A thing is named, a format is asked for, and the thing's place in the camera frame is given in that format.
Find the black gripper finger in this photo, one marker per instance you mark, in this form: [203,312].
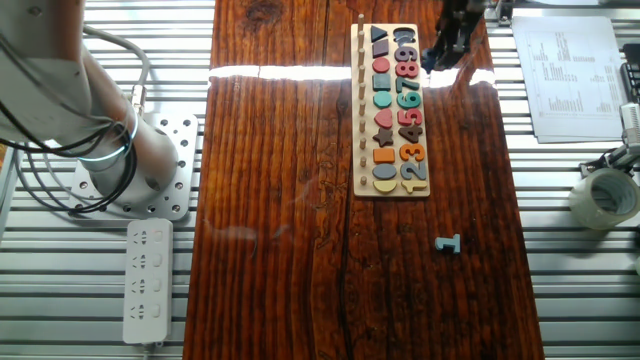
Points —
[461,41]
[442,50]

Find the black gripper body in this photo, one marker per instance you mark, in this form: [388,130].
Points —
[460,14]

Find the navy number ten piece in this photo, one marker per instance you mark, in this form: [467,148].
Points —
[427,60]

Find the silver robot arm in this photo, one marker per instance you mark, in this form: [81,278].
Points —
[45,60]

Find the wooden shape puzzle board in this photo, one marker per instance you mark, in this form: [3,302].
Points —
[395,194]

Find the purple number nine piece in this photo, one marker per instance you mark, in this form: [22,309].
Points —
[410,54]

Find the red number eight piece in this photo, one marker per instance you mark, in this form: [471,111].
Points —
[407,69]

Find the dark teal number seven piece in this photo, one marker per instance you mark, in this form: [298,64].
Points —
[406,82]

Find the purple trapezoid piece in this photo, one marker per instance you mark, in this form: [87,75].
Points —
[381,49]

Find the cyan number six piece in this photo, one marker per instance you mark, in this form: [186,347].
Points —
[407,102]

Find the red circle piece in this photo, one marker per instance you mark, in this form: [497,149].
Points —
[381,65]

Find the navy triangle piece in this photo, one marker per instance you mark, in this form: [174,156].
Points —
[377,35]

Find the dark teal square piece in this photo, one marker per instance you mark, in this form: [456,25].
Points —
[381,82]

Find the pink number five piece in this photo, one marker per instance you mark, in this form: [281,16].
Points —
[411,118]

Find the cyan octagon piece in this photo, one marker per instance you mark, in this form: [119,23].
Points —
[382,100]

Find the brown number four piece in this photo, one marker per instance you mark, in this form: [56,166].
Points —
[412,133]

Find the pink heart piece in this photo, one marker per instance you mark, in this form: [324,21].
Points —
[384,119]

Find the brown star piece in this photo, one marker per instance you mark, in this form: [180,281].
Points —
[383,137]

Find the orange number three piece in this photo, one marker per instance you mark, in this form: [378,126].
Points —
[415,152]

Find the printed paper sheet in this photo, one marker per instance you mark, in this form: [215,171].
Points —
[570,65]

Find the orange rectangle piece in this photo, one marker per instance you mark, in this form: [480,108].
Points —
[384,155]

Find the blue number two piece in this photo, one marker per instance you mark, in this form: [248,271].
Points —
[412,174]

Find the blue oval piece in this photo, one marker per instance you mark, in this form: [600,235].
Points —
[384,172]

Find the cream number one piece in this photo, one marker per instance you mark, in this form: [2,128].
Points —
[412,186]

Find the cream semicircle piece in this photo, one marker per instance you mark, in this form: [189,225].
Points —
[385,187]

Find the black device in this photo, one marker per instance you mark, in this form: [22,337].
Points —
[633,67]

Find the white grey device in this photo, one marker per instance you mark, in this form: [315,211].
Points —
[631,125]

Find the light blue number one piece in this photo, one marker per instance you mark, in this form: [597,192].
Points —
[452,244]

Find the clear tape roll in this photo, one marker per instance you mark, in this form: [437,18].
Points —
[600,205]

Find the white power strip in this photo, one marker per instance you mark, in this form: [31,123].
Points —
[147,280]

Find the metal clamp bracket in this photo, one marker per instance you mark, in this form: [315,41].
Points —
[617,159]

